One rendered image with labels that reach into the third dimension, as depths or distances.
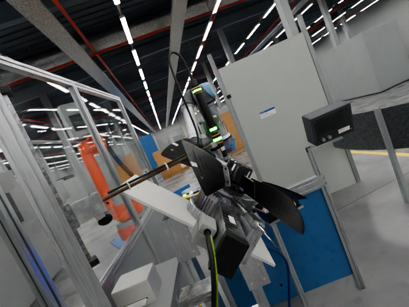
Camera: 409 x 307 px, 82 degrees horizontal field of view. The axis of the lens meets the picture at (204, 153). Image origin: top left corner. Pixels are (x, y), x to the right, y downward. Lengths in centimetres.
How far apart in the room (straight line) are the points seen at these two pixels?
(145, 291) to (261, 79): 256
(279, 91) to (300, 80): 29
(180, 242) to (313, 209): 99
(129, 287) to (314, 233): 121
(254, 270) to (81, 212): 73
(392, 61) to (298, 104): 831
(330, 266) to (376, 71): 927
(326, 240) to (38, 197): 164
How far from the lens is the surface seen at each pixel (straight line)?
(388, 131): 275
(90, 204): 87
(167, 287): 120
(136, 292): 114
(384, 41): 1122
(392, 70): 1120
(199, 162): 81
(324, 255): 191
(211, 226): 78
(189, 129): 146
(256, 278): 117
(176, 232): 104
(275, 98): 307
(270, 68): 311
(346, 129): 170
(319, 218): 178
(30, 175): 86
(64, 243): 87
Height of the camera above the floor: 145
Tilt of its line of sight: 6 degrees down
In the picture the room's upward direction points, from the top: 23 degrees counter-clockwise
